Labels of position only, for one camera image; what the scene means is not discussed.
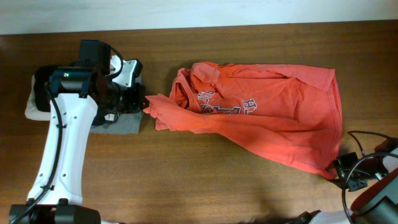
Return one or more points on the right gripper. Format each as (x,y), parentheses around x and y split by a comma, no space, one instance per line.
(341,166)

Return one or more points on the black folded garment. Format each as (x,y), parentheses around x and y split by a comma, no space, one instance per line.
(42,76)

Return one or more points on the grey folded garment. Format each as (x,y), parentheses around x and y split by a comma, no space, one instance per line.
(109,121)

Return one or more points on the beige folded garment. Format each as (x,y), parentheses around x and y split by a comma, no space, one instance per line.
(31,110)

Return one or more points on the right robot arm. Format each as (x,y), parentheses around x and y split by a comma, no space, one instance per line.
(369,188)

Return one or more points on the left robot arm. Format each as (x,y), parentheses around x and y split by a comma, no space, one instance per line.
(99,90)

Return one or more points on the red printed t-shirt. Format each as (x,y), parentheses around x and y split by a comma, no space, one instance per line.
(290,114)

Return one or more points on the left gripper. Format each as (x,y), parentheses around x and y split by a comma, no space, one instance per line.
(139,101)

